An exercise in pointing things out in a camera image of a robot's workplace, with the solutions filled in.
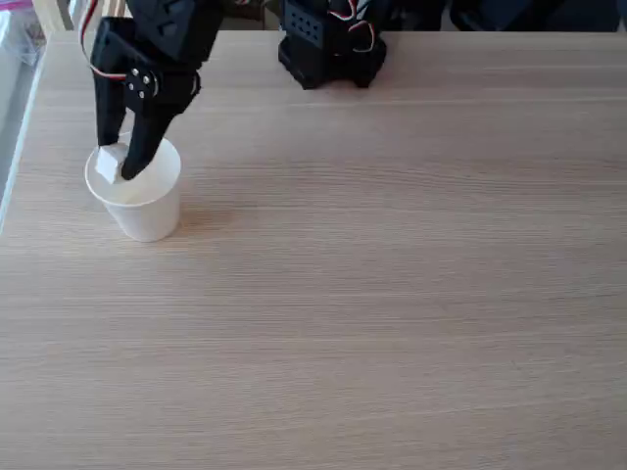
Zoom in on pale wooden chair frame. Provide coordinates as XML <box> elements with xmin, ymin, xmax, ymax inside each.
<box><xmin>31</xmin><ymin>0</ymin><xmax>75</xmax><ymax>35</ymax></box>

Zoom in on small white block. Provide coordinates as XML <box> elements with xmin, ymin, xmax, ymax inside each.
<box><xmin>94</xmin><ymin>141</ymin><xmax>131</xmax><ymax>186</ymax></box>

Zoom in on red white base cable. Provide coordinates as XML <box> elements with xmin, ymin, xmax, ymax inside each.
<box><xmin>326</xmin><ymin>0</ymin><xmax>378</xmax><ymax>54</ymax></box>

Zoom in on red white servo cable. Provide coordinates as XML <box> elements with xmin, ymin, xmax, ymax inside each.
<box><xmin>77</xmin><ymin>0</ymin><xmax>129</xmax><ymax>82</ymax></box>

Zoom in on clear plastic bag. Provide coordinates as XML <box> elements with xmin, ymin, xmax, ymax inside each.
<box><xmin>0</xmin><ymin>0</ymin><xmax>48</xmax><ymax>69</ymax></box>

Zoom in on white paper cup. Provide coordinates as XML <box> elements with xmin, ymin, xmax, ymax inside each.
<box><xmin>83</xmin><ymin>130</ymin><xmax>183</xmax><ymax>243</ymax></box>

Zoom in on dark bag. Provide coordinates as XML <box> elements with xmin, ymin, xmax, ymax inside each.
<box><xmin>440</xmin><ymin>0</ymin><xmax>627</xmax><ymax>33</ymax></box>

